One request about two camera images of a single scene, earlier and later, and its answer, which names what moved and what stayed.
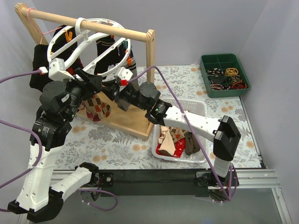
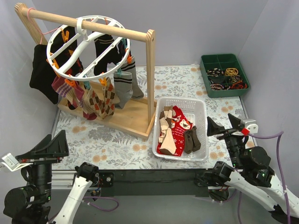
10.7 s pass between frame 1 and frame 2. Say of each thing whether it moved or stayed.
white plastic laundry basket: stayed
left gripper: moved
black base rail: stayed
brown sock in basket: stayed
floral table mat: stayed
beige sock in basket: stayed
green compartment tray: stayed
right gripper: moved
